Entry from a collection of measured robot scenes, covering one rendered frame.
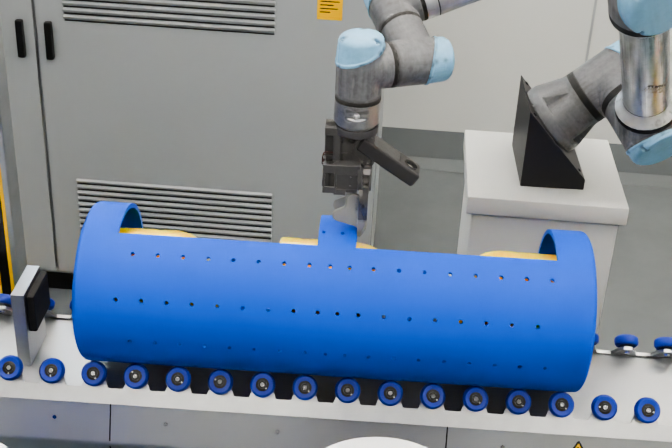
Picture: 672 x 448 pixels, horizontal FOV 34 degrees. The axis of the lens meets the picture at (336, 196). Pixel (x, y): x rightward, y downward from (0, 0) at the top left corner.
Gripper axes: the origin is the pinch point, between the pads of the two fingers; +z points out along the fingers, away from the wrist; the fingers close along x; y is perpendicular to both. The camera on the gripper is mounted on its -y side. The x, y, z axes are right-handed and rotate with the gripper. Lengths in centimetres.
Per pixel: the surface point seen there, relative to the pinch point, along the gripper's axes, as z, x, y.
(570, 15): 53, -274, -80
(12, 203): 17, -31, 73
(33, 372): 30, 7, 58
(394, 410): 30.2, 11.0, -7.3
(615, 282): 124, -184, -94
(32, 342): 26, 3, 59
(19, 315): 19, 5, 60
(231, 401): 30.3, 11.2, 21.6
